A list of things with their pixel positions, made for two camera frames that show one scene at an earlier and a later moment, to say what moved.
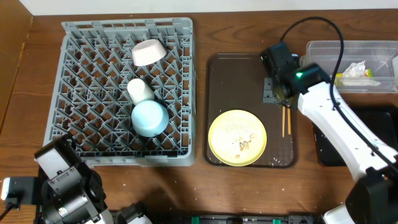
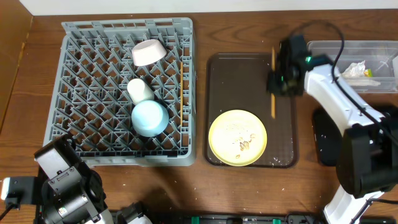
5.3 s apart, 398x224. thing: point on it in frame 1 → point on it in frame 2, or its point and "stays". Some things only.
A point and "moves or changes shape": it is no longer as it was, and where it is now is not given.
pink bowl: [147, 52] stays
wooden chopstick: [289, 122] moves or changes shape
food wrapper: [354, 75] stays
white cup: [139, 91] stays
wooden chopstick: [283, 120] → [181, 89]
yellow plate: [237, 137] stays
